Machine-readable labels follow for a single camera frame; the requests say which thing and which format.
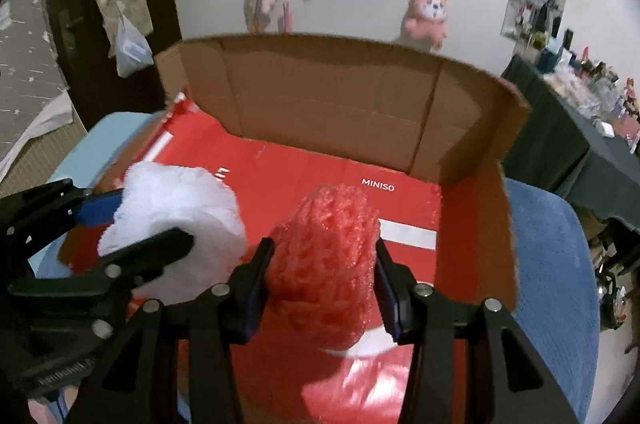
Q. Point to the clear plastic bag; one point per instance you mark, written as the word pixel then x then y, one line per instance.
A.
pixel 132 51

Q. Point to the white mesh bath pouf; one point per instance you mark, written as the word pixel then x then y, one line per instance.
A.
pixel 159 197

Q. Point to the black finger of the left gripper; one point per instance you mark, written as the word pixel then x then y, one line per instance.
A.
pixel 114 276
pixel 34 218

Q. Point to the brown cardboard box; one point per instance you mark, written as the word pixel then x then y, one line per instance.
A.
pixel 432 119

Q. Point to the red mesh bath pouf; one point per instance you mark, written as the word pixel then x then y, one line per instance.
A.
pixel 320 277

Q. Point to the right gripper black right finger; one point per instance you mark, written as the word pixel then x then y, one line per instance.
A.
pixel 469 363

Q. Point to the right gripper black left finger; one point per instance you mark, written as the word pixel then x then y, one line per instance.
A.
pixel 136 376

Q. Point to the blue textured blanket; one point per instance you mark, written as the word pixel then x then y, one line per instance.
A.
pixel 557 301

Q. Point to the dark green tablecloth table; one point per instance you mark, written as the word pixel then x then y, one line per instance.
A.
pixel 560 151

